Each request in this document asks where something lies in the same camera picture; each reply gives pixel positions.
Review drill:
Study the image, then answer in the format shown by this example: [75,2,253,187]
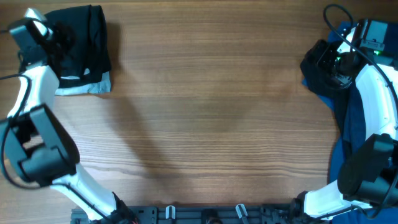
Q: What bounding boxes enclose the black shorts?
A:
[45,5,111,88]

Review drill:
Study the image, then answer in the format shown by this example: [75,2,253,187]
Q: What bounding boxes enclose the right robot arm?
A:
[300,39,397,220]

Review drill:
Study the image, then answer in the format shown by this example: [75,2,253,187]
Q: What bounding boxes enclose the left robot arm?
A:
[1,17,132,223]

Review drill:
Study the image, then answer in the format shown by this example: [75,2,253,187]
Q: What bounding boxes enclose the black garment in pile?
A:
[300,52,351,131]

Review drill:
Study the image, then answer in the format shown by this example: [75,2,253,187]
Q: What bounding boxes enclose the dark blue garment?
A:
[322,22,397,223]

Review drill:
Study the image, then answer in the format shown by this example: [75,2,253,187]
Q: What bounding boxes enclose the folded light blue jeans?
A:
[55,72,111,96]

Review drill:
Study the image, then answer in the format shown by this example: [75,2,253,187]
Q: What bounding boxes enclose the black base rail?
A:
[70,203,299,224]

